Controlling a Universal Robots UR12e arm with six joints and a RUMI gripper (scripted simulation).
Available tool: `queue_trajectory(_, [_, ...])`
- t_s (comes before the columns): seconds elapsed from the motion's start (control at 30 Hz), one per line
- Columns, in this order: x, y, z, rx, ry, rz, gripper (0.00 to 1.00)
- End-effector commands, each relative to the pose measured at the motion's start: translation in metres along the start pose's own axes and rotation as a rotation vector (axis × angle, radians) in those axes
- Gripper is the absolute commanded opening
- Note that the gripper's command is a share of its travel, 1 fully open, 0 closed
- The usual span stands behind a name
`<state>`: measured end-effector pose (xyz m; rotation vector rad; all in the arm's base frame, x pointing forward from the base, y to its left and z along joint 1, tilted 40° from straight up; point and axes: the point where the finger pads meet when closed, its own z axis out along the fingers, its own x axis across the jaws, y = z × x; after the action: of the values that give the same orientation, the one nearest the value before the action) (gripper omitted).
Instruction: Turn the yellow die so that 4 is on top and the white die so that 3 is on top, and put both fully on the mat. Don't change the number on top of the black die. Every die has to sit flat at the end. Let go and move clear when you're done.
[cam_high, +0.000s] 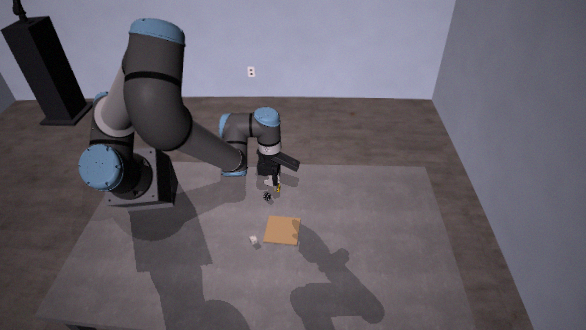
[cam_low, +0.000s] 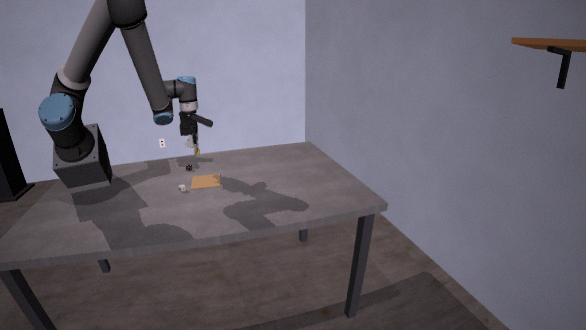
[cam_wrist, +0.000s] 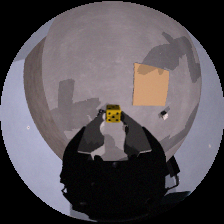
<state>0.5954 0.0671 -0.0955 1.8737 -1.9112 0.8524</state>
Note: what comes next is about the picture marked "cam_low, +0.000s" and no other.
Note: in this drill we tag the tan square mat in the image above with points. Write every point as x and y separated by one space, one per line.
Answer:
205 181

